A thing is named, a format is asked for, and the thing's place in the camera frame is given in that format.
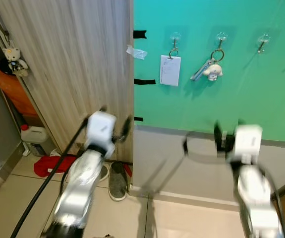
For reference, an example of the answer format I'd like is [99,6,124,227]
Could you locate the clear suction wall hook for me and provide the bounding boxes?
[216,32,229,50]
[169,32,182,52]
[257,34,271,54]

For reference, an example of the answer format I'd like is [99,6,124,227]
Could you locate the white jug red cap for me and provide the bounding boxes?
[20,124,52,157]

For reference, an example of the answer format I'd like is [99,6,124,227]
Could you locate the thin black looped cable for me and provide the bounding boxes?
[182,131,232,164]

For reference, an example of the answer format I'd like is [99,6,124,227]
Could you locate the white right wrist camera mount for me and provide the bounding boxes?
[231,124,263,163]

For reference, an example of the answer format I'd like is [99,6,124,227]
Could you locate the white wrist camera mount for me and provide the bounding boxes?
[85,111,118,149]
[231,124,263,163]

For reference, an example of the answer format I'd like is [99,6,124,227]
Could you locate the orange bag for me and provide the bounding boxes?
[0,66,38,118]

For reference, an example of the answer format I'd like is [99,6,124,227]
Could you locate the wood grain door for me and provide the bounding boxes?
[0,0,134,164]

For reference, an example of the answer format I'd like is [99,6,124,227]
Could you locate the red cloth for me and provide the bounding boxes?
[33,155,79,179]

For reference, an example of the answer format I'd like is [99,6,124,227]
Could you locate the white cat plush toy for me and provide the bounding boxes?
[3,47,29,78]

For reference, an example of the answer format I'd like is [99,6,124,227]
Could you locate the green backdrop sheet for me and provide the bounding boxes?
[133,0,285,145]

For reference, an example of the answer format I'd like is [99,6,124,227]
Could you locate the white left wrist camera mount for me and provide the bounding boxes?
[85,111,118,149]

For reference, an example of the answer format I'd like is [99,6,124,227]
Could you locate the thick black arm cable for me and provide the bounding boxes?
[11,119,88,238]

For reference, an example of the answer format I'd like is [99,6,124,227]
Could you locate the white card on ring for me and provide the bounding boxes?
[160,49,182,87]

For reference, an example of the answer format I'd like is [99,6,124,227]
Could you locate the clear tape piece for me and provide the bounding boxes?
[126,45,148,60]

